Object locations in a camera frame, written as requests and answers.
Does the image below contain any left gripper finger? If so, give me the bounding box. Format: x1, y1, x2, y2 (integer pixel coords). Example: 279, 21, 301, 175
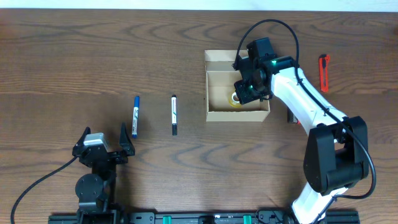
119, 123, 135, 156
76, 127, 91, 146

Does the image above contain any cardboard box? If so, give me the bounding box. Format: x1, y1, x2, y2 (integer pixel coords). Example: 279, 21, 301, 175
204, 50, 271, 122

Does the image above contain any right black cable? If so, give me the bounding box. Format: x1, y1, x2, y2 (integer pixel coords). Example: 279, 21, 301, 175
232, 19, 377, 200

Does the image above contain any left black cable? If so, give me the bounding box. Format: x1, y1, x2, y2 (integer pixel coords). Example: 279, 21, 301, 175
10, 156, 78, 224

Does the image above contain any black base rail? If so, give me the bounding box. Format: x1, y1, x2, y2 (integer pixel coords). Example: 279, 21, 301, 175
48, 208, 361, 224

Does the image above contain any red utility knife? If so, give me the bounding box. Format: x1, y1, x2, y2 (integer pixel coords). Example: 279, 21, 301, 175
318, 54, 330, 93

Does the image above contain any yellow tape roll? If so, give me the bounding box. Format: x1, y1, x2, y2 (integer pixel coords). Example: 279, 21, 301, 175
228, 91, 242, 108

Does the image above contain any black cable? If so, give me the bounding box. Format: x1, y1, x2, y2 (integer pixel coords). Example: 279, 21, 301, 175
232, 19, 377, 200
10, 156, 78, 224

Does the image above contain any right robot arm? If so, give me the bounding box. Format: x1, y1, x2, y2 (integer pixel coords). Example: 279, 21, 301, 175
233, 37, 376, 223

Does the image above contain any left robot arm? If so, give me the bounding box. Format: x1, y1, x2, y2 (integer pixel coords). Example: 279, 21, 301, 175
72, 123, 135, 224

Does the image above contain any blue whiteboard marker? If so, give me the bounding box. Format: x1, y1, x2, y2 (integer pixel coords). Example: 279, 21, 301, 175
131, 96, 140, 138

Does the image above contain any black whiteboard marker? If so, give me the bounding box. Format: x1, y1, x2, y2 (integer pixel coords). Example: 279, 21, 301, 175
171, 95, 177, 136

